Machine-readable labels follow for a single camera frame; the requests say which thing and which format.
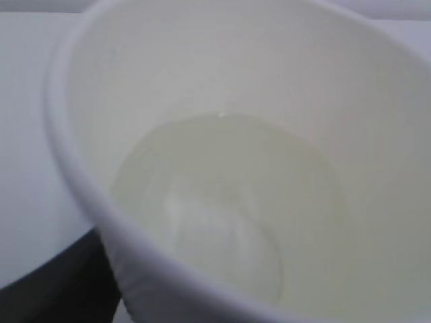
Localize white paper cup green logo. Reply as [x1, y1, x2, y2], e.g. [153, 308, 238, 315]
[44, 1, 430, 322]

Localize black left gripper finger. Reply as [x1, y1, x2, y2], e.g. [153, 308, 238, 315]
[1, 229, 121, 322]

